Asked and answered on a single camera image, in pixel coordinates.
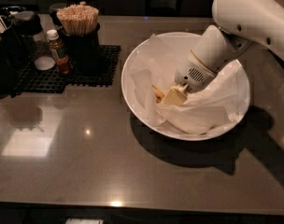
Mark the white bowl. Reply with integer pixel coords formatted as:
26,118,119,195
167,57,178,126
121,31,251,142

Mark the small brown sauce bottle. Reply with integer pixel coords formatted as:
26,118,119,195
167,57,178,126
47,29,72,76

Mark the black stir stick holder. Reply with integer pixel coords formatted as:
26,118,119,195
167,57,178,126
59,24,101,76

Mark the glass shaker with black lid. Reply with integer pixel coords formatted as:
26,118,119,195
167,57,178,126
13,10,55,71

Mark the bundle of wooden stir sticks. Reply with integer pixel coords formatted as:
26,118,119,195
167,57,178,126
57,2,99,35

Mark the black plastic grid mat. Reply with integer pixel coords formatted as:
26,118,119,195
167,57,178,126
10,45,121,97

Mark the black condiment caddy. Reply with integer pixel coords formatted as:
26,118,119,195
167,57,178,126
0,6,29,97

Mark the white paper liner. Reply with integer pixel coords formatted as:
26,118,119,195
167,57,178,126
130,33,243,136

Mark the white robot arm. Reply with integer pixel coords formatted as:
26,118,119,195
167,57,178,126
175,0,284,93

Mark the dark jar behind sticks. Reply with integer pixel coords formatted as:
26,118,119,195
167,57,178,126
49,3,67,26

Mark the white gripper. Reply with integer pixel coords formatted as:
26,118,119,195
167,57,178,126
162,51,217,105

